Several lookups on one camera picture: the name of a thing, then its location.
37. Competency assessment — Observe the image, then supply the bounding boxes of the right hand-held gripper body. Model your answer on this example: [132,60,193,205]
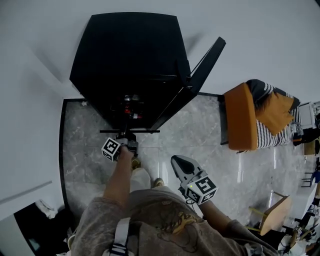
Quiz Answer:
[177,169,218,206]

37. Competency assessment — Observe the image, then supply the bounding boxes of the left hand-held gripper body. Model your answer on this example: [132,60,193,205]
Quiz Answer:
[101,133,139,163]

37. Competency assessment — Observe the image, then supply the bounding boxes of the person's right forearm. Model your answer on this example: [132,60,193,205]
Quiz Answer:
[201,198,233,231]

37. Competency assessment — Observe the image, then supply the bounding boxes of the person's left forearm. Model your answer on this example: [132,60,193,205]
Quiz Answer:
[102,145,135,210]

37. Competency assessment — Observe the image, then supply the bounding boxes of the black glass-door fridge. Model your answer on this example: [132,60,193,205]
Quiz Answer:
[69,11,192,131]

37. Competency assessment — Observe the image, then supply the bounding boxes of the person's left leg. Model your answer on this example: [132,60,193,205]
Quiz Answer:
[129,167,152,193]

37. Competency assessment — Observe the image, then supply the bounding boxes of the person's brown printed shirt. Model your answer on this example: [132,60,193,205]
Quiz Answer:
[67,186,278,256]

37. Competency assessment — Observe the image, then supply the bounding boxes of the orange sofa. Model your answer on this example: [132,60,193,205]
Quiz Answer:
[220,79,302,152]

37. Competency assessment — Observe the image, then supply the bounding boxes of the wooden stool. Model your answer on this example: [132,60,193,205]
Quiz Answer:
[248,191,293,237]

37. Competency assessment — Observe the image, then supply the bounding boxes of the black white striped blanket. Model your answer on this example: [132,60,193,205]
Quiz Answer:
[246,79,302,149]

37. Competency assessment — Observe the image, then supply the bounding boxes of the white crumpled cloth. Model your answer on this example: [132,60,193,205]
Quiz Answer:
[34,199,58,220]

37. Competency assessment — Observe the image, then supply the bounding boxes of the orange square cushion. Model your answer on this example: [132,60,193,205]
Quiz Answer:
[254,91,295,136]

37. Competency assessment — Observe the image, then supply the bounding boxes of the tripod-mounted device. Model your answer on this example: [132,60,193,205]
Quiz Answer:
[279,223,318,253]

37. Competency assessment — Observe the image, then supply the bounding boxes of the white table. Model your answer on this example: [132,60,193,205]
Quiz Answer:
[294,183,319,219]

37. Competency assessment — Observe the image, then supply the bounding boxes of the black metal stool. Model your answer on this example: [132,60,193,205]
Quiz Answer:
[300,170,320,189]

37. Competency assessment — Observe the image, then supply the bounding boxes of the small grey device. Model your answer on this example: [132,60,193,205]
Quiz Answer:
[291,121,305,137]

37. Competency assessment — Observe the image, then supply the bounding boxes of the brown cardboard box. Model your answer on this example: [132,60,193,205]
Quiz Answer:
[303,142,318,156]

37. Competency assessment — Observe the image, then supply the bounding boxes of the white metal rack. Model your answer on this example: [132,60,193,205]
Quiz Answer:
[297,101,320,131]

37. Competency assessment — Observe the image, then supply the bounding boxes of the grey shoulder strap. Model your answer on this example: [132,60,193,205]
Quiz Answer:
[109,217,132,256]
[243,242,266,256]

